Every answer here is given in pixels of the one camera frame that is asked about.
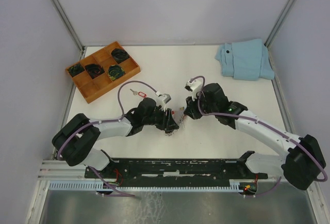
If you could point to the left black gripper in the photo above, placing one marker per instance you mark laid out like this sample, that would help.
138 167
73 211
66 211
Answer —
168 123

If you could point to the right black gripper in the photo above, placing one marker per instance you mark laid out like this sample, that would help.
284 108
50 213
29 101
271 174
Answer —
190 109

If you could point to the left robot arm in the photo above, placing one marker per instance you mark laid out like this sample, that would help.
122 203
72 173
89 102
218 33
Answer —
75 141

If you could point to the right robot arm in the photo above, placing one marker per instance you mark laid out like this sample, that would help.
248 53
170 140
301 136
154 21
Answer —
298 159

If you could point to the key with red tag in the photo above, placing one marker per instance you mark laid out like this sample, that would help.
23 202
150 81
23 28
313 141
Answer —
139 93

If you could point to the light blue folded cloth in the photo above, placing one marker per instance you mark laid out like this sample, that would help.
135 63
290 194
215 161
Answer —
246 60

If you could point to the black green rolled band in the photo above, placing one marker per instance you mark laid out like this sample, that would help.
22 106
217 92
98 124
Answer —
115 72

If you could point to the black rolled band back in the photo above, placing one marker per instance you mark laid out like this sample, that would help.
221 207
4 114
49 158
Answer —
119 55

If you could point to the wooden compartment tray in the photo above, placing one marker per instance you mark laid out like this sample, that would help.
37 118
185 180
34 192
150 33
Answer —
92 89

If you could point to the black red rolled band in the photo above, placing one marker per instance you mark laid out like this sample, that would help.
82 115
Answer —
94 70

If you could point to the black yellow rolled band left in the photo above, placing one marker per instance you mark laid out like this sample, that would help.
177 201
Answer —
75 69

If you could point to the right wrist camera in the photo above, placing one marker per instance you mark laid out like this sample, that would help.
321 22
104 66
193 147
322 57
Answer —
194 87

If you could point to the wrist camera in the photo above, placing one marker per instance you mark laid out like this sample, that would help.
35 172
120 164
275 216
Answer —
162 99
194 87

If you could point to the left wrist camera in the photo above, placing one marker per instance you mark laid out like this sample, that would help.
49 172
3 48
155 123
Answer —
162 99

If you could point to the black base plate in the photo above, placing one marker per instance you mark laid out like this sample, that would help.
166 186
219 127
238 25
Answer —
151 172

